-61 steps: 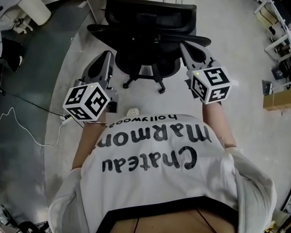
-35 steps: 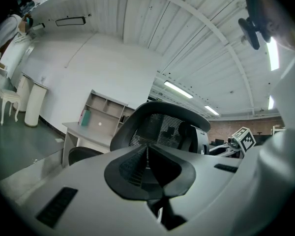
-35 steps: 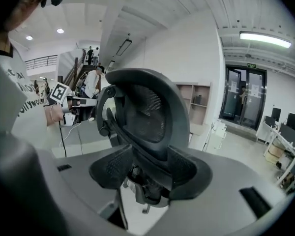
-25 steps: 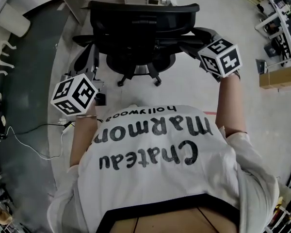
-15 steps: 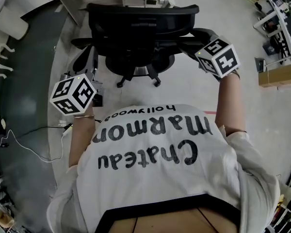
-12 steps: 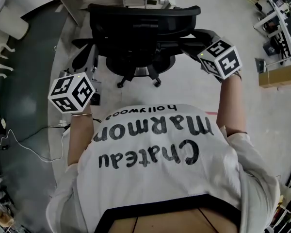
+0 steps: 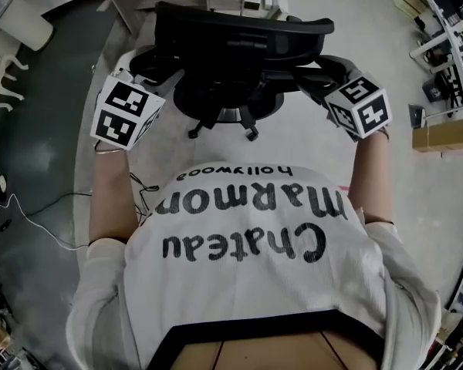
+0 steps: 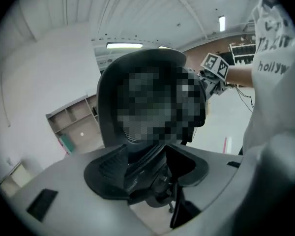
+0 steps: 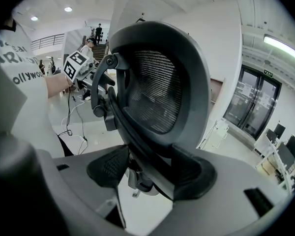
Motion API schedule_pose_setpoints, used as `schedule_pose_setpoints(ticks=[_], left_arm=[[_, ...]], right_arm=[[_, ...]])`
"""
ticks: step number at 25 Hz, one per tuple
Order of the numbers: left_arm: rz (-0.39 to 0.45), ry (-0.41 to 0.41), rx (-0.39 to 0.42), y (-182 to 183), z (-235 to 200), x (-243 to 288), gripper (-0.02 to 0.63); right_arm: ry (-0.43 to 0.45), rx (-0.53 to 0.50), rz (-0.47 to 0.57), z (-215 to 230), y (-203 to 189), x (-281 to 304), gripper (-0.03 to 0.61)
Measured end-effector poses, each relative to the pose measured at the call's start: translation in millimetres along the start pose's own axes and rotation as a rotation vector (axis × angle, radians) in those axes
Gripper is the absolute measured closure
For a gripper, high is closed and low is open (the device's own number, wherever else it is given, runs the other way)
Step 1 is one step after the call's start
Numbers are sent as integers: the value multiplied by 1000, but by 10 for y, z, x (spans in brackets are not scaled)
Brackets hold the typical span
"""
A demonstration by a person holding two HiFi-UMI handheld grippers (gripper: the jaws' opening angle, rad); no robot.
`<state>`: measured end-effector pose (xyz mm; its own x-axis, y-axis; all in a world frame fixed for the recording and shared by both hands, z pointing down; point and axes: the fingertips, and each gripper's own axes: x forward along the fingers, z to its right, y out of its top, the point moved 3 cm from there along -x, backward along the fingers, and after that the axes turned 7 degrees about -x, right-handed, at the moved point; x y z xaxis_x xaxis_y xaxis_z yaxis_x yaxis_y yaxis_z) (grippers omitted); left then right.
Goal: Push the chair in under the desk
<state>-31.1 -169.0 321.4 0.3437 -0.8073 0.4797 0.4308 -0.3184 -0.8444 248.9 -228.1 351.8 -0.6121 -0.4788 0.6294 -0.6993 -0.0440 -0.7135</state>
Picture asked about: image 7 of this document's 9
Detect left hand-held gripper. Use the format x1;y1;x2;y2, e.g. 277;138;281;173
90;69;167;152

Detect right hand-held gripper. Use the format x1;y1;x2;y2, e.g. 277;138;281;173
323;71;394;141

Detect black office chair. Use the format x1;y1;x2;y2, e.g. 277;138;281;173
129;0;359;143

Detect person's right forearm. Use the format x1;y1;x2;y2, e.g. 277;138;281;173
346;131;395;226

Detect person's left forearm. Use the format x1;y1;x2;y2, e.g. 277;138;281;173
88;140;139;247

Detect dark box with white label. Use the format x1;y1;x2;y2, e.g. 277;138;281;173
421;84;444;103

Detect cardboard box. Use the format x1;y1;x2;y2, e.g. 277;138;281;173
411;116;463;153

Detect long white workbench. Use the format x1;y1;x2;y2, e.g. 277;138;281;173
387;0;463;119

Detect stacked beige cartons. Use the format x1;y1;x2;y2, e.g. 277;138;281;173
392;0;430;19

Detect cream plastic stool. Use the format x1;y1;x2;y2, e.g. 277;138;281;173
0;53;31;112

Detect white cylindrical bin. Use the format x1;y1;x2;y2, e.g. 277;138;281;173
0;0;56;52

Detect white printed shirt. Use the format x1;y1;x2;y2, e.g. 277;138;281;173
65;165;444;370

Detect person's chest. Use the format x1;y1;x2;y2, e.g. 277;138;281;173
176;330;374;370

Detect black floor cable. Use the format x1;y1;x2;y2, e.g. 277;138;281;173
22;191;94;224

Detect white floor cable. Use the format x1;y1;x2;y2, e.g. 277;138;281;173
0;192;90;251

